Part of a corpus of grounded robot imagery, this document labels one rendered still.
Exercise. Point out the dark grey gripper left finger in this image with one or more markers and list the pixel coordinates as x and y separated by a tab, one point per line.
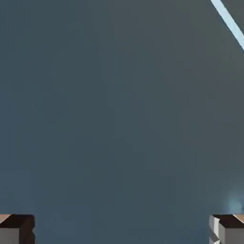
17	226

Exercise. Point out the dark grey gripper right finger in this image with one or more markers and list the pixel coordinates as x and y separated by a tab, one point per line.
228	228

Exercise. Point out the blue grey painted cabinet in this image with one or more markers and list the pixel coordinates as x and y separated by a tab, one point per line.
231	25

